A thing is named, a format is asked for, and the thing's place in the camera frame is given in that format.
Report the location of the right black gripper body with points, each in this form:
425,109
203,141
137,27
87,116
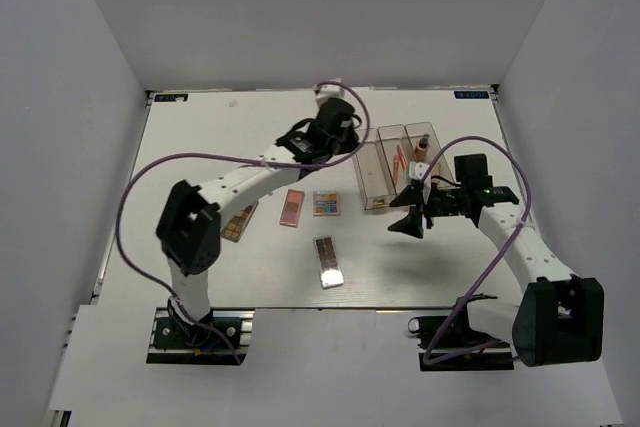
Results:
434,203

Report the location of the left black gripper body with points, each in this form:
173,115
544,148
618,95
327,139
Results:
343,144

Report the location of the foundation bottle with pump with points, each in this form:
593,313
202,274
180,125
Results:
421,148

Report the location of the colourful square eyeshadow palette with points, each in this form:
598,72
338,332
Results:
326,203

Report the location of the pink makeup brush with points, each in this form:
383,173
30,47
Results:
399,168

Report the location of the brown eyeshadow palette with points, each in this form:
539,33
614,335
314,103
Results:
234,229

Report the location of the orange makeup brush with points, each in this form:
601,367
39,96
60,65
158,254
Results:
400,152

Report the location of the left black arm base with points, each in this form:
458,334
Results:
169,346

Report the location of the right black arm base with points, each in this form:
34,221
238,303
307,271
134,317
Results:
460,349

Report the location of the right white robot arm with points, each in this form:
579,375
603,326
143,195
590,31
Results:
560,317

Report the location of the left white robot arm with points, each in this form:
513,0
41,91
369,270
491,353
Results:
190,225

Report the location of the left clear organizer bin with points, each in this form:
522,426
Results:
373,173

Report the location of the clear organizer bin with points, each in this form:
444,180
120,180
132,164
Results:
389,137
443,177
373,173

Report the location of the middle clear organizer bin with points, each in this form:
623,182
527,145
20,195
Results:
389,137

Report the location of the pink blush palette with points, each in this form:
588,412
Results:
292,208

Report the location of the right clear organizer bin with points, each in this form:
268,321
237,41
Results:
443,177

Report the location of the silver eyeshadow palette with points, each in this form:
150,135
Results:
330,273

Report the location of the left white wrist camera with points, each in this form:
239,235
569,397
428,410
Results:
324,90

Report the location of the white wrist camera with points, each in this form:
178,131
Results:
324,90
417,177

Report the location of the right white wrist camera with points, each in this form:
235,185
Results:
417,177

